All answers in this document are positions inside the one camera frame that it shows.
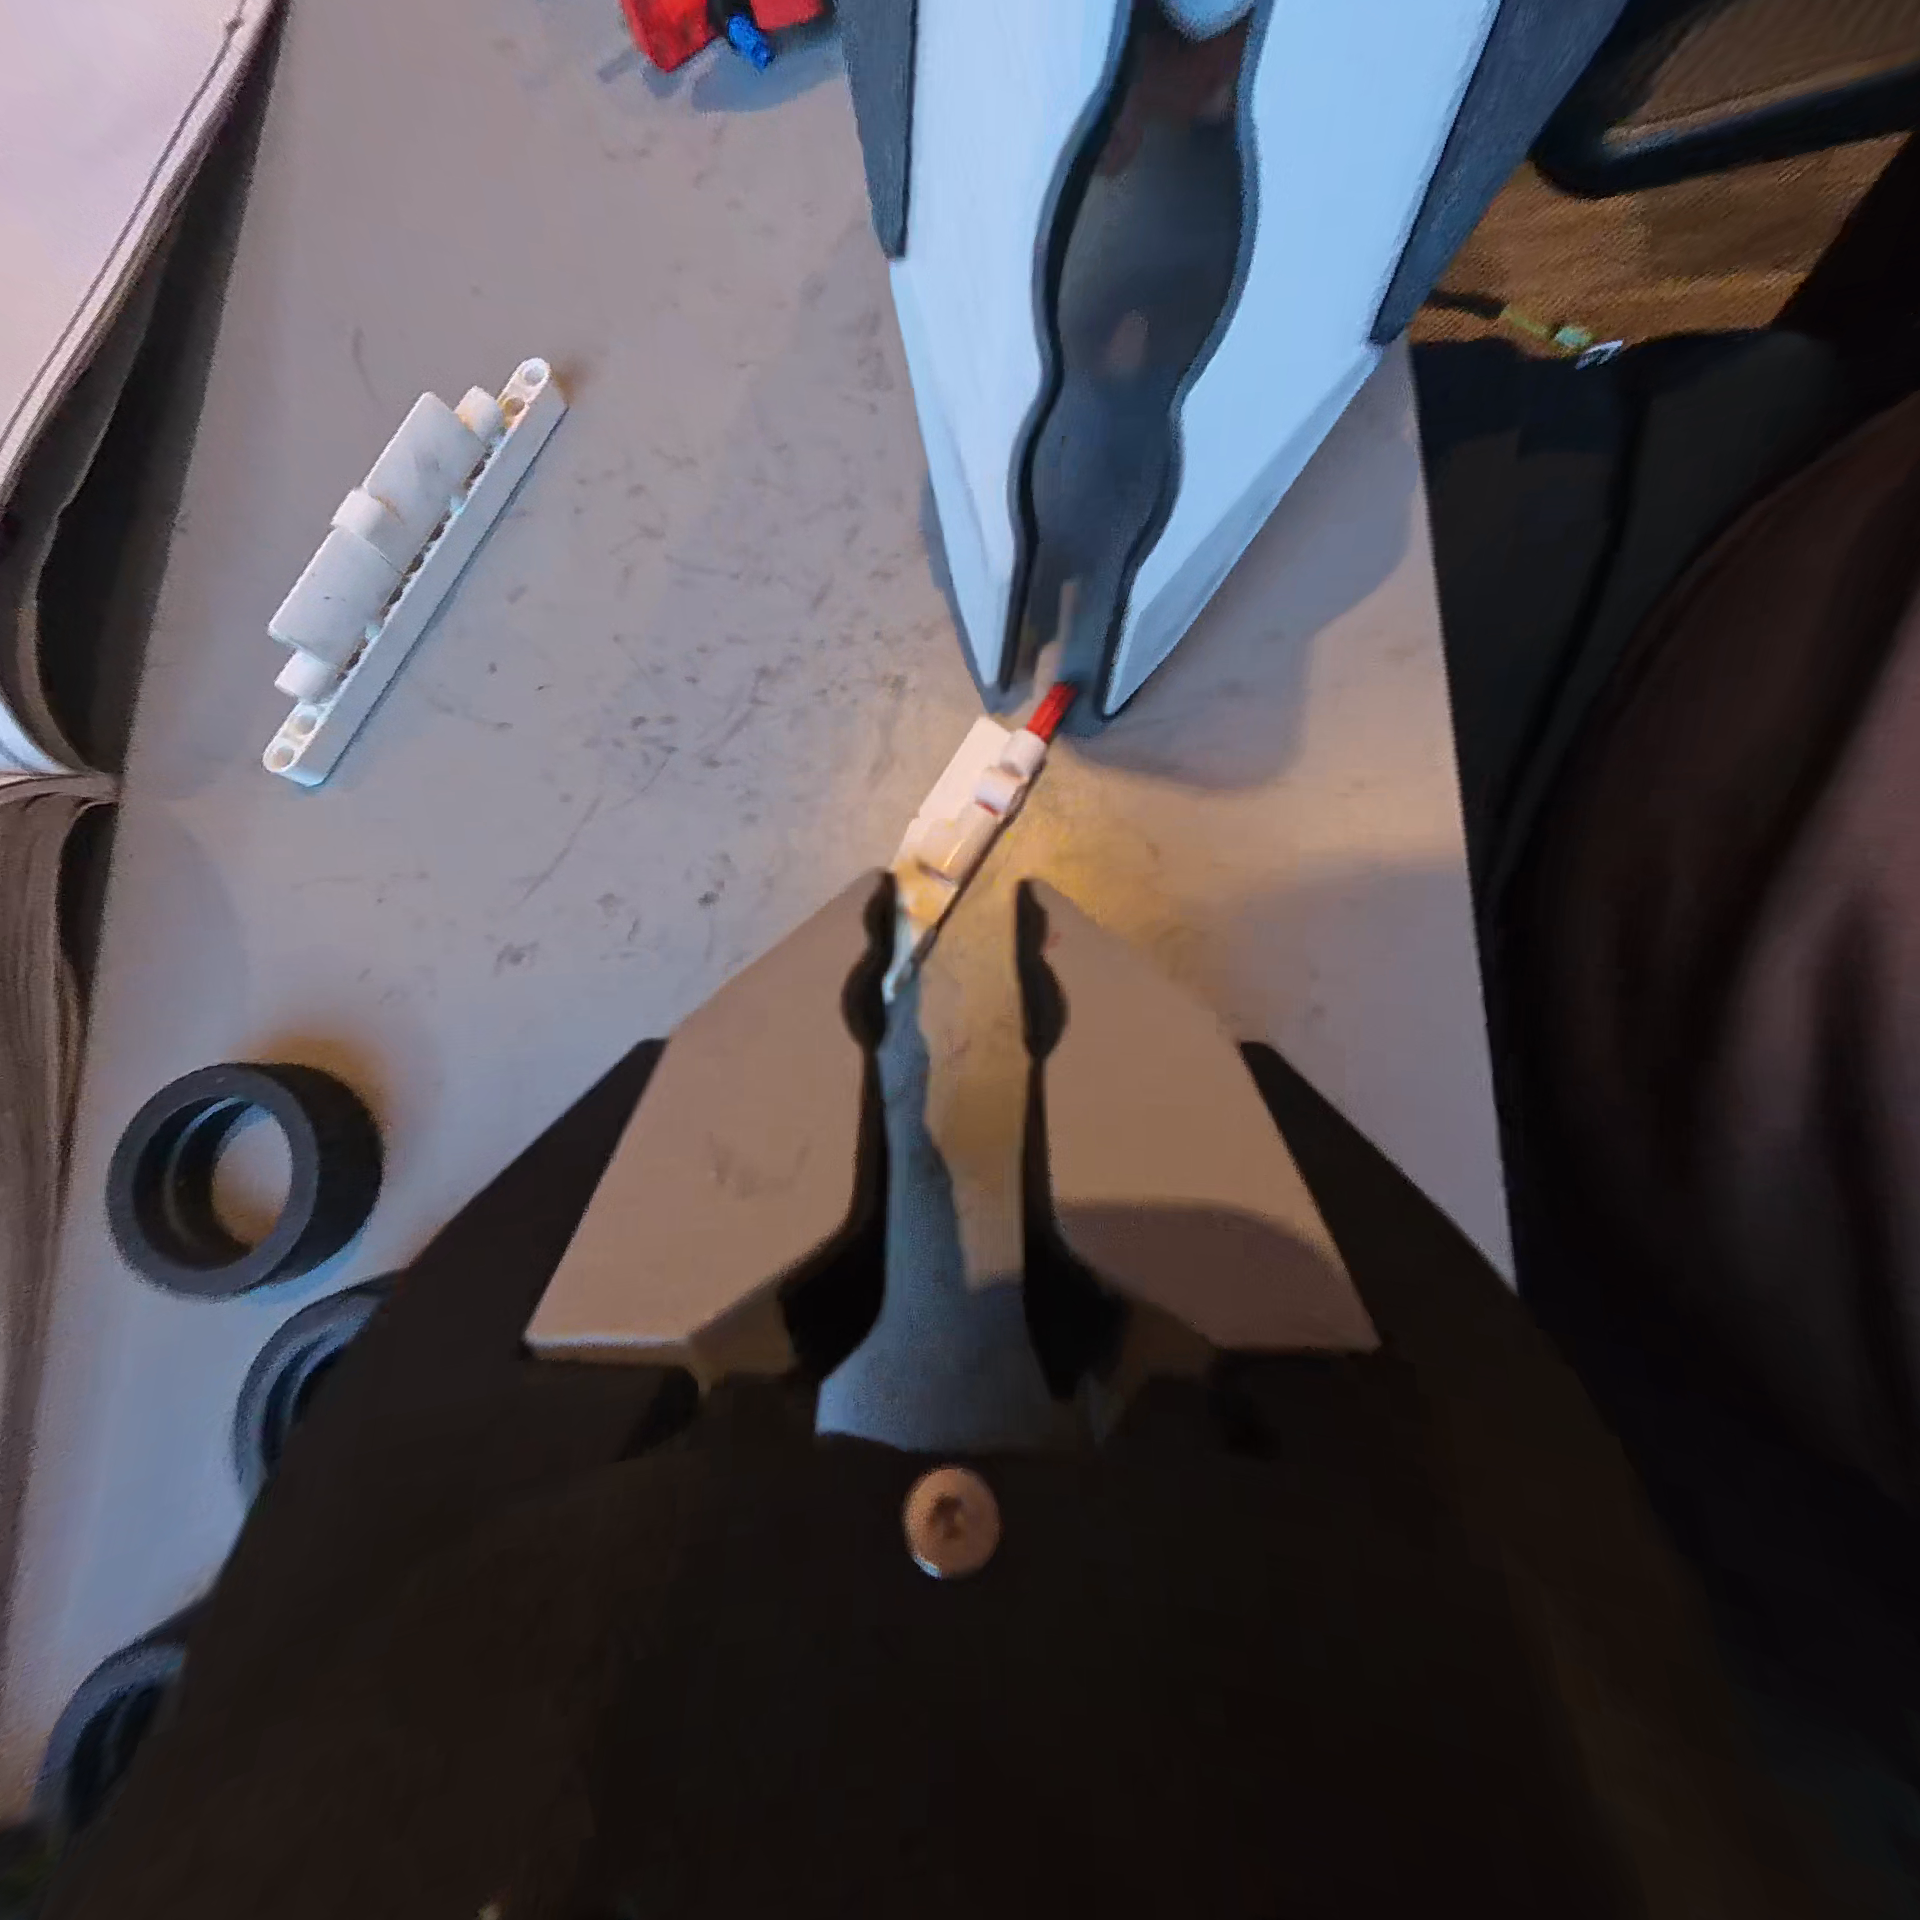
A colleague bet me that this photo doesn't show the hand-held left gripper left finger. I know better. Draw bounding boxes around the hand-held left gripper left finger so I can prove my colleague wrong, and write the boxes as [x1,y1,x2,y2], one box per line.
[524,869,899,1386]

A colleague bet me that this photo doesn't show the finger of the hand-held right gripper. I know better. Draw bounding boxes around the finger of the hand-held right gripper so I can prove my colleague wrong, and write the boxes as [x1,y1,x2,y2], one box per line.
[888,0,1147,699]
[1099,0,1507,724]

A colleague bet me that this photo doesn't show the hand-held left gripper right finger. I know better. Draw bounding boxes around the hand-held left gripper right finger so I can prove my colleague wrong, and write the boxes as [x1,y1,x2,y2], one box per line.
[1014,879,1385,1406]

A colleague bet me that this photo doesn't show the white toy brick piece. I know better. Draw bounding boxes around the white toy brick piece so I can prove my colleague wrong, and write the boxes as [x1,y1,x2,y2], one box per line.
[885,804,1005,1004]

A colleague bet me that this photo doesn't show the white stepped brick assembly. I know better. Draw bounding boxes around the white stepped brick assembly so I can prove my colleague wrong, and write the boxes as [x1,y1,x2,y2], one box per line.
[262,353,573,791]

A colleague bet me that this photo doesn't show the grey desk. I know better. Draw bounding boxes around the grey desk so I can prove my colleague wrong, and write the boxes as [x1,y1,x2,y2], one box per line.
[0,0,1516,1805]

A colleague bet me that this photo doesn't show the black office chair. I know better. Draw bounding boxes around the black office chair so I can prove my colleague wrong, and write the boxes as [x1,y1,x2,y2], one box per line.
[1529,52,1920,206]

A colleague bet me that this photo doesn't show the person's legs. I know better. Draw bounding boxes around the person's legs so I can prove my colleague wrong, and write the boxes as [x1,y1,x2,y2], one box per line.
[1408,332,1875,1051]

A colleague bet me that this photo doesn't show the black rubber toy tire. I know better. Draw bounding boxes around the black rubber toy tire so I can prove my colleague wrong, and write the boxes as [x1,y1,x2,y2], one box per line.
[232,1277,407,1502]
[104,1060,385,1302]
[35,1604,199,1829]

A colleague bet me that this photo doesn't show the person's torso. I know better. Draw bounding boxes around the person's torso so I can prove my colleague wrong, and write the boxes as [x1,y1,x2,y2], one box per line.
[1500,376,1920,1669]

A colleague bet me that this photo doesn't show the open instruction book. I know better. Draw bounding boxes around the open instruction book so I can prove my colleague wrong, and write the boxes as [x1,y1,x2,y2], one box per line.
[0,0,291,1516]

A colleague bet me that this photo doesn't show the green yellow cord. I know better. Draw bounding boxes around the green yellow cord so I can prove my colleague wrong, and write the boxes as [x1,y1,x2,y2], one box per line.
[1507,307,1633,374]

